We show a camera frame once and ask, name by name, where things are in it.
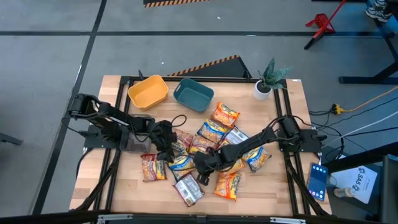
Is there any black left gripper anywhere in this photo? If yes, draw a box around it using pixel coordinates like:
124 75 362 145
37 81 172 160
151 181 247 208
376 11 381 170
150 119 178 164

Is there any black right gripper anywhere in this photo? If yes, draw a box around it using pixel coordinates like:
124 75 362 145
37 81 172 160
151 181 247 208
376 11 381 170
194 144 233 187

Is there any blue soy sauce ramen pack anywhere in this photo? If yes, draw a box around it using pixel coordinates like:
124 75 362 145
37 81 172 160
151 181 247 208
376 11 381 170
222 126 249 146
167 154 196 182
197 118 229 144
241 146 272 173

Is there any grey translucent bin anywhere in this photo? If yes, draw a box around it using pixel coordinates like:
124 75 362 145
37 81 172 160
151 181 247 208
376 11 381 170
126 113 155 153

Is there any teal plastic bin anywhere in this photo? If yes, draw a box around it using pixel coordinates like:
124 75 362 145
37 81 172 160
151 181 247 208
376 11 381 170
173 77 215 113

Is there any black hazard-striped ramp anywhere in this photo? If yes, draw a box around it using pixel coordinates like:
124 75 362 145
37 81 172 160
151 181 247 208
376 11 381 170
167 55 253 79

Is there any potted plant white pot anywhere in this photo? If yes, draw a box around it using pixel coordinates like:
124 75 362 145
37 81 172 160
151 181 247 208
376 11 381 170
252 57 294 101

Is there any black smartphone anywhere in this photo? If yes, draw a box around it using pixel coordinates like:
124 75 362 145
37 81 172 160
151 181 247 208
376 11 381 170
307 162 329 202

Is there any black hazard-striped strip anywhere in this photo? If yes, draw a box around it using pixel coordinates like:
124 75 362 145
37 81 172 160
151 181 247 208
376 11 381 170
142 0 211 9

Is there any dark metal leg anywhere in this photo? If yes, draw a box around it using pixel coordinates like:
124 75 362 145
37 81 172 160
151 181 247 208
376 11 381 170
0 132 24 146

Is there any white paper sign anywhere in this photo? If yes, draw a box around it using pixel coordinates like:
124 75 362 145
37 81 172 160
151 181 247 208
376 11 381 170
330 164 379 205

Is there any black side table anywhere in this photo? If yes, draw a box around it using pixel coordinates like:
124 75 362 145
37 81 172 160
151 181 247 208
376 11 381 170
322 141 398 224

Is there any red metal stand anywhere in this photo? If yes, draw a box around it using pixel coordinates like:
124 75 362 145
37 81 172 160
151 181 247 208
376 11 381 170
303 0 348 50

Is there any person's foot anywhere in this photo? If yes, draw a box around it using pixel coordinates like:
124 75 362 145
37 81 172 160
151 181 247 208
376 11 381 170
365 0 394 23

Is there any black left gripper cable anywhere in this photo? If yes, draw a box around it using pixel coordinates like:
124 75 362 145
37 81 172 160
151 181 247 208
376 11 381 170
169 114 188 129

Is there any black camera mount rail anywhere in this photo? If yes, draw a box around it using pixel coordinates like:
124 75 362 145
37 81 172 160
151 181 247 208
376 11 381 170
0 211 398 224

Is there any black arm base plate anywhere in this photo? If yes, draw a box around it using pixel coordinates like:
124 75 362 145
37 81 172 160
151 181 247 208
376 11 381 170
277 128 328 153
83 124 125 149

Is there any silver metal bracket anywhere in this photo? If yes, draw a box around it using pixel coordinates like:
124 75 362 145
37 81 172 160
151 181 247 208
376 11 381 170
269 217 307 224
96 213 134 224

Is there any orange extension cable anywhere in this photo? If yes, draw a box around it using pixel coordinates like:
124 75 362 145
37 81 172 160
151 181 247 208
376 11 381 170
341 86 398 113

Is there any white cable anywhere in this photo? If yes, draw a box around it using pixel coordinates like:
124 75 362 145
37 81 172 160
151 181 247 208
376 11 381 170
322 110 398 149

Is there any black desk leg frame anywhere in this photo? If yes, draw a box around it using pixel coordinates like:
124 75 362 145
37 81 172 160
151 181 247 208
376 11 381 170
338 0 398 85

